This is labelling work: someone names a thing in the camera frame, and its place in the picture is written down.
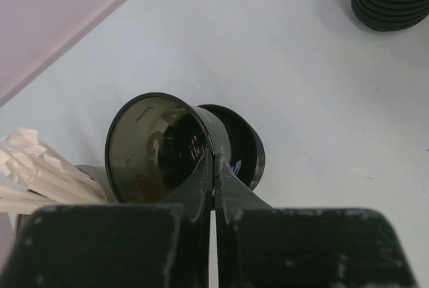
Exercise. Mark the black smooth coffee cup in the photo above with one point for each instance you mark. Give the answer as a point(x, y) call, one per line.
point(156, 140)

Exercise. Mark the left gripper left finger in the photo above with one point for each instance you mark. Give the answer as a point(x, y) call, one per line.
point(162, 244)

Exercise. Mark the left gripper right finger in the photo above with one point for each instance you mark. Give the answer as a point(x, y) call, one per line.
point(261, 246)

